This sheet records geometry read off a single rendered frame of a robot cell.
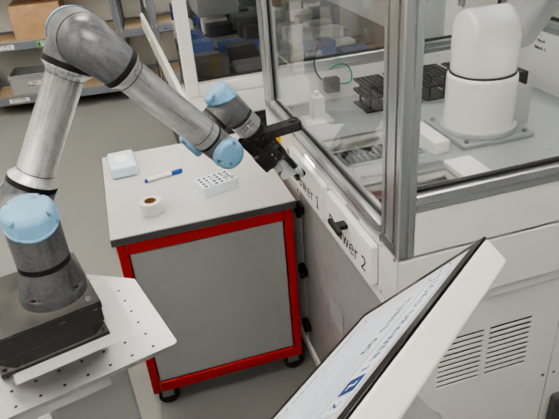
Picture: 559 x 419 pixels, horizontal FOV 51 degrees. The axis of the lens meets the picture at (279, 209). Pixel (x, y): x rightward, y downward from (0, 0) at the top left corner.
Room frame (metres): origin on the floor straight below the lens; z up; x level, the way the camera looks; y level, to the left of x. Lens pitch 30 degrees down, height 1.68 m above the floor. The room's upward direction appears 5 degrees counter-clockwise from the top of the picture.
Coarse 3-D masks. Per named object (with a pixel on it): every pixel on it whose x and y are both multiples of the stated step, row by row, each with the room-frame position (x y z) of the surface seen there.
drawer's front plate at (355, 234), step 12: (336, 204) 1.29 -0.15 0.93; (336, 216) 1.29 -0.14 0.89; (348, 216) 1.22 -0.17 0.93; (348, 228) 1.21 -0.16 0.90; (360, 228) 1.17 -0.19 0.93; (360, 240) 1.14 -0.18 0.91; (372, 240) 1.11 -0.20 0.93; (348, 252) 1.22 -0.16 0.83; (360, 252) 1.14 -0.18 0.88; (372, 252) 1.08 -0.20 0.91; (360, 264) 1.14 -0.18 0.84; (372, 264) 1.08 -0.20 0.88; (372, 276) 1.08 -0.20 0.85
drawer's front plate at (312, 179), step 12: (300, 156) 1.58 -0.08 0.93; (300, 168) 1.56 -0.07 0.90; (312, 168) 1.50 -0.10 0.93; (300, 180) 1.57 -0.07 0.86; (312, 180) 1.46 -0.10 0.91; (312, 192) 1.47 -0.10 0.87; (324, 192) 1.39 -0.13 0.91; (312, 204) 1.47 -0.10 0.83; (324, 204) 1.39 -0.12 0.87; (324, 216) 1.39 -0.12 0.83
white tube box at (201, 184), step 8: (208, 176) 1.77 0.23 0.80; (216, 176) 1.76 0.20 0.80; (224, 176) 1.76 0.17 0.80; (200, 184) 1.72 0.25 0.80; (208, 184) 1.71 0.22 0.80; (216, 184) 1.71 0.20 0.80; (224, 184) 1.71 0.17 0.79; (232, 184) 1.73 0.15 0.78; (200, 192) 1.71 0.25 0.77; (208, 192) 1.68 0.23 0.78; (216, 192) 1.70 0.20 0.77; (224, 192) 1.71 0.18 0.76
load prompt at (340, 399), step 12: (444, 276) 0.65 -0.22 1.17; (432, 288) 0.63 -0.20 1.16; (420, 300) 0.62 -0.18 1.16; (408, 312) 0.60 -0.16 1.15; (396, 324) 0.59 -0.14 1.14; (384, 336) 0.58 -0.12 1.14; (396, 336) 0.54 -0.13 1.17; (384, 348) 0.52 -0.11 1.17; (372, 360) 0.52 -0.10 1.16; (360, 372) 0.50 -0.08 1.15; (348, 384) 0.49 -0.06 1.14; (336, 396) 0.48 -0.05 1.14; (348, 396) 0.45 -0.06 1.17; (336, 408) 0.44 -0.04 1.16
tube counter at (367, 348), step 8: (368, 344) 0.60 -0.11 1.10; (360, 352) 0.59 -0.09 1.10; (368, 352) 0.56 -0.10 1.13; (360, 360) 0.55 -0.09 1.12; (352, 368) 0.54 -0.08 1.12; (344, 376) 0.54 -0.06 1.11; (336, 384) 0.53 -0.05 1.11; (328, 392) 0.52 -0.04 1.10; (320, 400) 0.51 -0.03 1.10; (328, 400) 0.49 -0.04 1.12; (312, 408) 0.50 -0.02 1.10; (320, 408) 0.48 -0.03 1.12; (312, 416) 0.48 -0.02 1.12
